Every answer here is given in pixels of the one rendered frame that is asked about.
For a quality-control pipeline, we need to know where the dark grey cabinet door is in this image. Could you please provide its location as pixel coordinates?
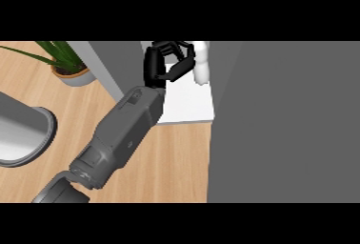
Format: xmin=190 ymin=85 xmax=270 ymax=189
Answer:
xmin=205 ymin=40 xmax=360 ymax=204

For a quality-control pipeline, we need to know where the white water bottle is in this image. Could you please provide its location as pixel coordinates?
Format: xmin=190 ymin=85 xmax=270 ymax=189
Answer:
xmin=192 ymin=40 xmax=211 ymax=87

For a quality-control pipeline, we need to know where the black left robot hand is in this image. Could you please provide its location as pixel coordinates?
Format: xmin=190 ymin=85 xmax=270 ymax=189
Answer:
xmin=142 ymin=40 xmax=196 ymax=90

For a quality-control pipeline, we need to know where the grey round container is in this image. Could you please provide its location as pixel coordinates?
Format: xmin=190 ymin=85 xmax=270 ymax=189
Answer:
xmin=0 ymin=91 xmax=59 ymax=169

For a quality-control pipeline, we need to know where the green plant in grey pot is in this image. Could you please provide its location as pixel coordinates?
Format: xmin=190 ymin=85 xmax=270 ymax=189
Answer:
xmin=0 ymin=40 xmax=99 ymax=88

